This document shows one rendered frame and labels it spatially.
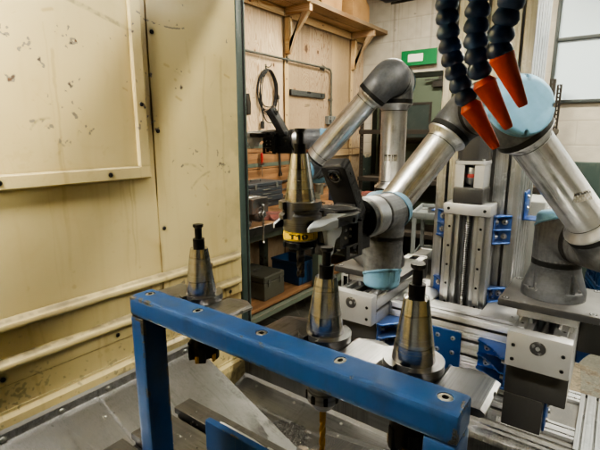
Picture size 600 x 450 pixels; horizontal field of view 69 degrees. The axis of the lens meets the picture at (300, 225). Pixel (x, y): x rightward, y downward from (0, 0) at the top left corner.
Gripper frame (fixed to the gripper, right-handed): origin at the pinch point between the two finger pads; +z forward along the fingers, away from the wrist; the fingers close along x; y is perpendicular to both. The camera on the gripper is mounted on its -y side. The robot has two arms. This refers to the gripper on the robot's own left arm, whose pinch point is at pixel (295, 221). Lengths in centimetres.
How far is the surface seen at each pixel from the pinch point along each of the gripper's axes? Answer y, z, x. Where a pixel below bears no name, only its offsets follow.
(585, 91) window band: -59, -438, 2
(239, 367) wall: 60, -44, 57
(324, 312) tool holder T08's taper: 7.8, 10.2, -11.9
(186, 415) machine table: 43, -1, 29
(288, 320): 11.6, 7.2, -4.3
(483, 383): 11.9, 7.6, -28.8
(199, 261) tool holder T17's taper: 5.4, 9.7, 9.9
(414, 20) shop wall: -144, -435, 167
